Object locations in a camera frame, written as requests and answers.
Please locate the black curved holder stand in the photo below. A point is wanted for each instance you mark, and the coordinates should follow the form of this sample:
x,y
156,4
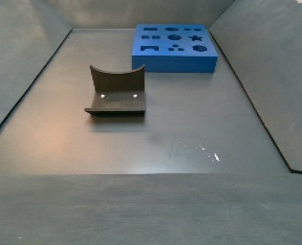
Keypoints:
x,y
119,92

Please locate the blue shape sorter block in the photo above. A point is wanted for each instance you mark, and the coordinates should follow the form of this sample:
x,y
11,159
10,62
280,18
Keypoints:
x,y
175,48

